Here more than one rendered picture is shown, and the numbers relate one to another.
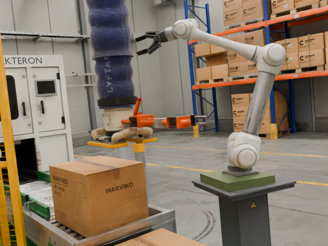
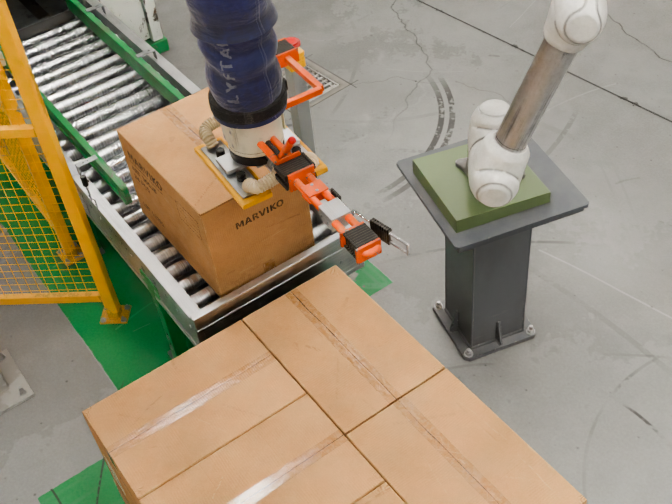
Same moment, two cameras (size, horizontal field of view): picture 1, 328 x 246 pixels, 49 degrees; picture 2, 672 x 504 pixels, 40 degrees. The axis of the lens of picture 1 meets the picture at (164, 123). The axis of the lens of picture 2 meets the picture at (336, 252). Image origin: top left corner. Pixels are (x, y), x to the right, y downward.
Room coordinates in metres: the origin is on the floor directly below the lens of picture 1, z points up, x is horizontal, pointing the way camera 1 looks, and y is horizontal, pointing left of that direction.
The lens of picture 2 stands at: (-0.10, -0.19, 2.88)
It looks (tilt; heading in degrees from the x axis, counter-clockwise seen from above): 45 degrees down; 6
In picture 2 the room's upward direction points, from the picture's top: 7 degrees counter-clockwise
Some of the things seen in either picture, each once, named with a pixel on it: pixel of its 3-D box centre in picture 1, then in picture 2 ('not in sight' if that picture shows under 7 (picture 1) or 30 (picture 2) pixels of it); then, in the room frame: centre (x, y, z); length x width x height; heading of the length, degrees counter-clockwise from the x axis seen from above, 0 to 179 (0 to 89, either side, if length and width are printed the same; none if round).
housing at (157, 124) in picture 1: (163, 122); (335, 214); (1.70, 0.00, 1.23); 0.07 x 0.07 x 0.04; 33
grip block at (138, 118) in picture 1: (140, 121); (295, 171); (1.88, 0.12, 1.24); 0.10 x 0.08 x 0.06; 123
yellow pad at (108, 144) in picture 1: (106, 141); (231, 167); (2.04, 0.34, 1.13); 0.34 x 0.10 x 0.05; 33
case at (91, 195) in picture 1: (97, 193); (216, 188); (2.39, 0.49, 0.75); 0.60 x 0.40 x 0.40; 38
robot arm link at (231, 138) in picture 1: (239, 148); (493, 133); (2.35, -0.48, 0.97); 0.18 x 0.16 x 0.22; 175
